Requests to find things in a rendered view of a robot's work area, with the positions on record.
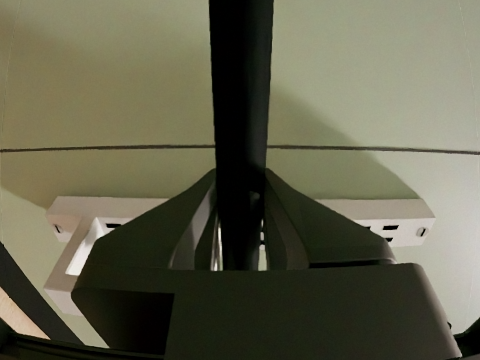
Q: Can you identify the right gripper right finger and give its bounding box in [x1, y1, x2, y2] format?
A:
[263, 168, 399, 269]

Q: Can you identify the black long bar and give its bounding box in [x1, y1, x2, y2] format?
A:
[208, 0, 275, 269]

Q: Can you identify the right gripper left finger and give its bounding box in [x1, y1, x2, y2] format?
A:
[83, 168, 220, 269]

